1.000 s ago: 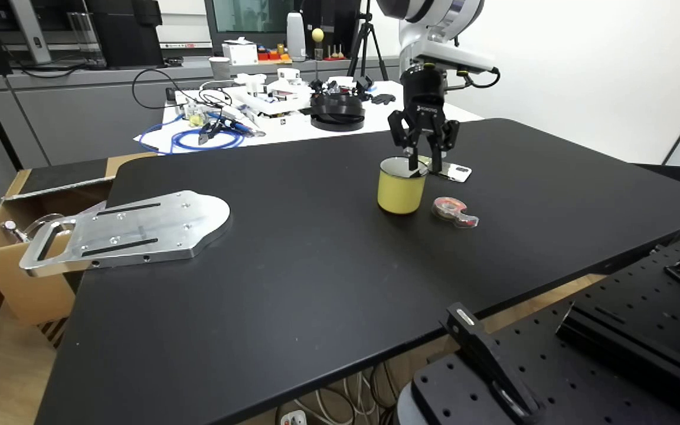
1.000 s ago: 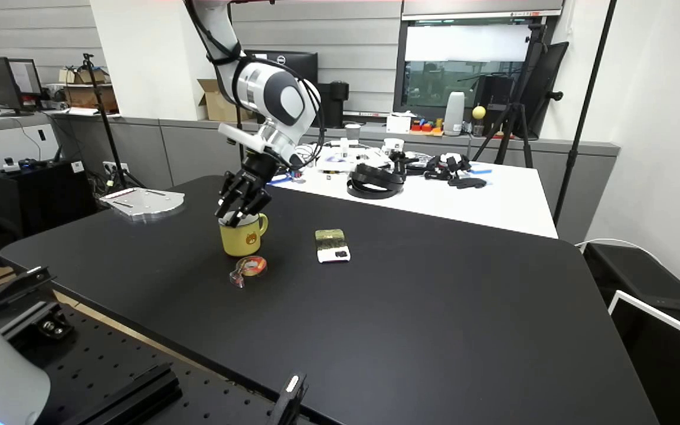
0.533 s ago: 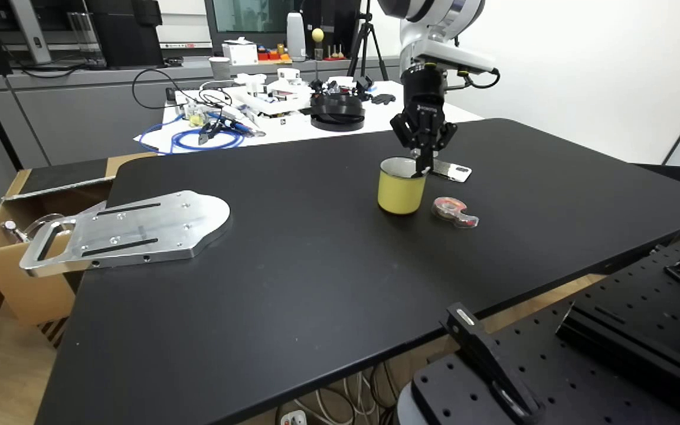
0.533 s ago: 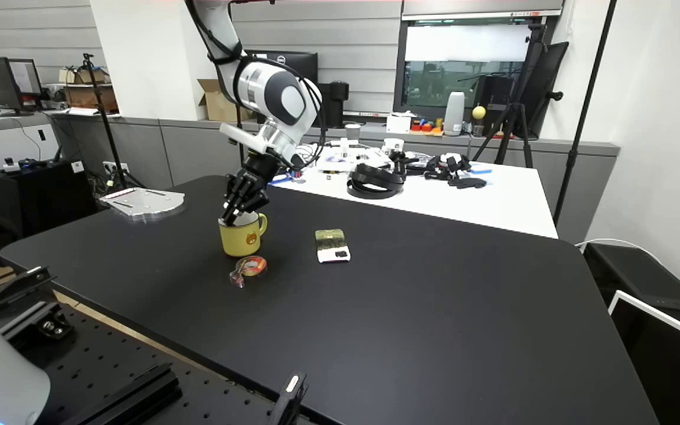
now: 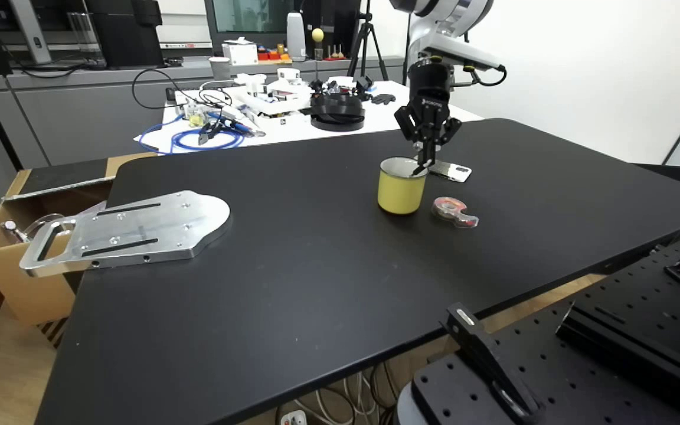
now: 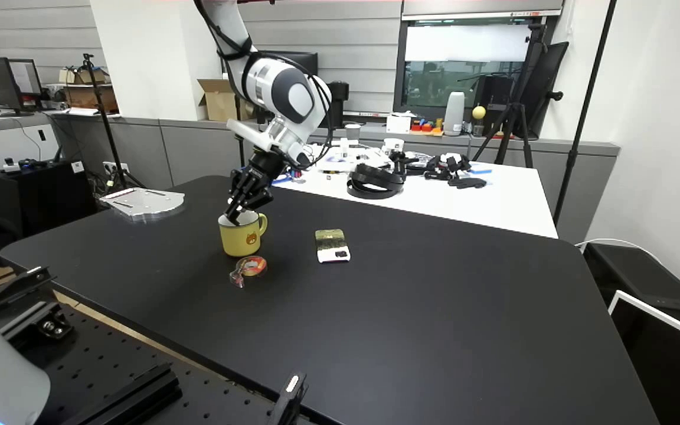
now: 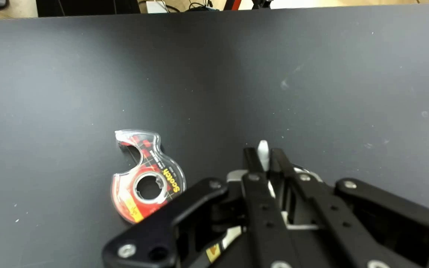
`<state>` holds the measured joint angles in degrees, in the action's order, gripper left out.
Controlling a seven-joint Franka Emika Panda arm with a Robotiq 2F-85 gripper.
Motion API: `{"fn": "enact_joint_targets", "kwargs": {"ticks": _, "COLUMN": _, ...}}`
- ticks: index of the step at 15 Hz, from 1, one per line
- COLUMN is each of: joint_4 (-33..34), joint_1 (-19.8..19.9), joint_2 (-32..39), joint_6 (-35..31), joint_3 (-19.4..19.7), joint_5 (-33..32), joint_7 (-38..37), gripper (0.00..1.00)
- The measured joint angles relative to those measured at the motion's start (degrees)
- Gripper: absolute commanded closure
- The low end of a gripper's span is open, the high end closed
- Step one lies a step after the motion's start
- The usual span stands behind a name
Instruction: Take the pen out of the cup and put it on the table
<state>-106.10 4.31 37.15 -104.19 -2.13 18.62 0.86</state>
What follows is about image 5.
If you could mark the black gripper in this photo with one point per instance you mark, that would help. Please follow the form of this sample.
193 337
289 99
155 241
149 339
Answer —
430 89

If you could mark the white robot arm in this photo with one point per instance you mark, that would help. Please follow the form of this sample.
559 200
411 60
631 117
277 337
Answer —
455 16

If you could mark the yellow cup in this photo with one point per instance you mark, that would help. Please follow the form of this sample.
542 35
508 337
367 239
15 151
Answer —
400 194

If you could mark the pink tape dispenser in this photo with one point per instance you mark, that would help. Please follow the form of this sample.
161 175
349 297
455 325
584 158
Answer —
455 210

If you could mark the black round helmet device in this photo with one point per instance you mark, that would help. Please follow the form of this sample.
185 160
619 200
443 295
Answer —
337 108

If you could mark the white side table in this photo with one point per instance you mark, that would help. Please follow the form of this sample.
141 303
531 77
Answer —
295 130

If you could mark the white cylinder speaker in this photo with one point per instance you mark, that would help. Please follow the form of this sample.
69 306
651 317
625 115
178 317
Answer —
296 36

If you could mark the white clutter of electronics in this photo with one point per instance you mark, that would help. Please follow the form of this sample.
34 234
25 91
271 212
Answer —
256 100

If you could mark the small white box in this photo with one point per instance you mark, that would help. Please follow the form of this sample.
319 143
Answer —
240 51

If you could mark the dark monitor screen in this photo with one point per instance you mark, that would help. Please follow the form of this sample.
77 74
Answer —
247 21

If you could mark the black perforated breadboard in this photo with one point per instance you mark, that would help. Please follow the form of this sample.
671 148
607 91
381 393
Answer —
592 380

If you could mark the silver metal mounting plate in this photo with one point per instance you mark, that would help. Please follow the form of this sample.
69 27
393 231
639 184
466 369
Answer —
136 231

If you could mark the grey long counter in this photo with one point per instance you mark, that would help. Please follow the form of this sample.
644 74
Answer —
64 110

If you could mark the brown cardboard box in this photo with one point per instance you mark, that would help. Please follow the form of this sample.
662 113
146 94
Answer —
23 295

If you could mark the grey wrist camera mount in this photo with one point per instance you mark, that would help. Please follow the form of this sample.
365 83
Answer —
463 54

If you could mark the black camera tripod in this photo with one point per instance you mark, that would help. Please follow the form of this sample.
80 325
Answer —
367 42

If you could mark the black clamp bracket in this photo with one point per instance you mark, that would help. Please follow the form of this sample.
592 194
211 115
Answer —
487 361

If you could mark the black raised rail block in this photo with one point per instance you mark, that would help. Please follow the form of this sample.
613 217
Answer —
656 326

